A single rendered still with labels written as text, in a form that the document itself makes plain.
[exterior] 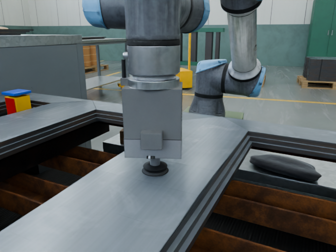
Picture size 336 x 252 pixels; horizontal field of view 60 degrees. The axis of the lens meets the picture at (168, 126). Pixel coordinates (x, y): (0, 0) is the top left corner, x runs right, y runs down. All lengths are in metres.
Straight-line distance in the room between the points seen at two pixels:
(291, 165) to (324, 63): 5.66
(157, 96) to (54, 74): 1.02
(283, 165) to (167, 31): 0.60
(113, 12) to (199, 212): 0.35
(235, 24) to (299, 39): 9.56
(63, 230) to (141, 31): 0.26
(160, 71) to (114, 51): 11.39
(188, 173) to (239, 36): 0.58
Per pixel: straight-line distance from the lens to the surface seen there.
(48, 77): 1.37
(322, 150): 0.69
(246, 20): 0.92
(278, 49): 10.43
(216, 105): 1.17
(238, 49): 0.99
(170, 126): 0.41
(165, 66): 0.39
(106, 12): 0.55
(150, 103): 0.41
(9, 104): 1.02
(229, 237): 0.55
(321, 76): 6.52
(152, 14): 0.39
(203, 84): 1.15
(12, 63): 1.26
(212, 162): 0.51
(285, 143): 0.69
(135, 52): 0.40
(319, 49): 9.92
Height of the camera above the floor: 1.06
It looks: 18 degrees down
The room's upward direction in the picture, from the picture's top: straight up
